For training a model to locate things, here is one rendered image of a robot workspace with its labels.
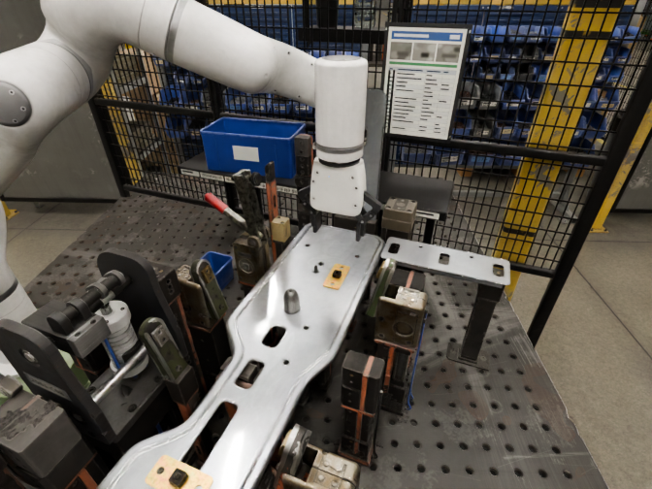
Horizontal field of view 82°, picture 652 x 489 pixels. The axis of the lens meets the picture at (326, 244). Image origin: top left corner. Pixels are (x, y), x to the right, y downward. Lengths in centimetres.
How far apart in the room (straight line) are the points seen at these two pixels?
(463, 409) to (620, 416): 124
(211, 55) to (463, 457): 89
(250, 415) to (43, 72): 56
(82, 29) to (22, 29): 252
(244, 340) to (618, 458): 166
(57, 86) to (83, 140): 257
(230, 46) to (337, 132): 20
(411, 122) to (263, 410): 91
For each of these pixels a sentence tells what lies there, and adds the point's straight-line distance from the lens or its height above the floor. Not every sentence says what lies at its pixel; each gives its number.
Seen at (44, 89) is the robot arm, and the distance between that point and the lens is 66.
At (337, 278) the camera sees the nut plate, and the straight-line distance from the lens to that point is 82.
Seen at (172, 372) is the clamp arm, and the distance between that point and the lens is 70.
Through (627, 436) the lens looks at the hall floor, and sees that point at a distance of 214.
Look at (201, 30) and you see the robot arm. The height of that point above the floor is 148.
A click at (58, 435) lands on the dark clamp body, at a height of 105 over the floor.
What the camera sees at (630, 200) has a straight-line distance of 356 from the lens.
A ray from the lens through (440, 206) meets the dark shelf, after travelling 109.
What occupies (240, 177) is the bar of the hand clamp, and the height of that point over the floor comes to 121.
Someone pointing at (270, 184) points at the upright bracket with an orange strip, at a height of 115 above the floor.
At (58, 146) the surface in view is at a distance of 336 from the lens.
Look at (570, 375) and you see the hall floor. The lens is 222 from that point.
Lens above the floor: 153
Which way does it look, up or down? 34 degrees down
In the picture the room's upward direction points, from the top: straight up
